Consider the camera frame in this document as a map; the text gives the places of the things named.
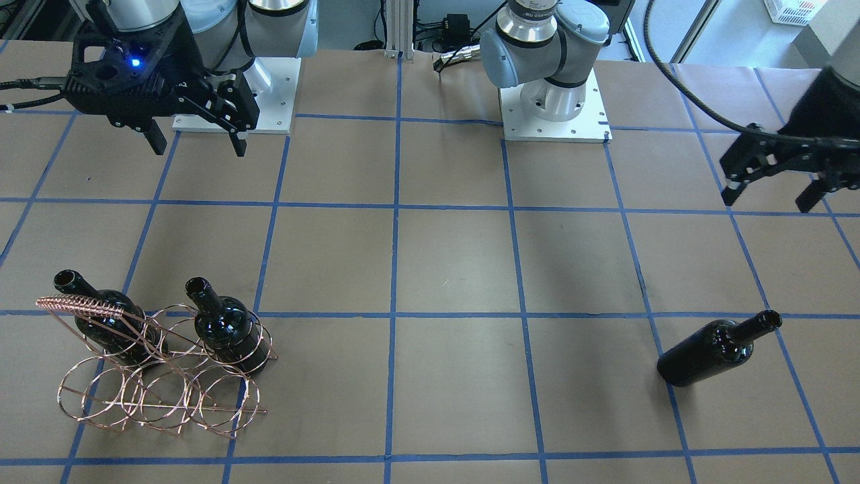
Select copper wire wine rack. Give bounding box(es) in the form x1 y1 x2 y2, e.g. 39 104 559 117
35 294 267 439

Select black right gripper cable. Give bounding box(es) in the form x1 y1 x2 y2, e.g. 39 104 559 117
644 0 860 145

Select dark wine bottle in rack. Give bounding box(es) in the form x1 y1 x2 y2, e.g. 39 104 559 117
53 269 168 368

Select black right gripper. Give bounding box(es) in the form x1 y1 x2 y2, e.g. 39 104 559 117
62 8 260 157

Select white plastic basket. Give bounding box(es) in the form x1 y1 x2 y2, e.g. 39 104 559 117
763 0 827 27

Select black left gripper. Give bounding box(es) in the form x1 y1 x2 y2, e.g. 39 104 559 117
720 67 859 212

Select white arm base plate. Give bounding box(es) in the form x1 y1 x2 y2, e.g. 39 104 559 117
499 71 612 143
173 56 302 134

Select black power adapter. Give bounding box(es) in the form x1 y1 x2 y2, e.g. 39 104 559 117
440 13 471 48

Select dark glass wine bottle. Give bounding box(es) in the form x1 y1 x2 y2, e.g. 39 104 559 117
656 310 783 388

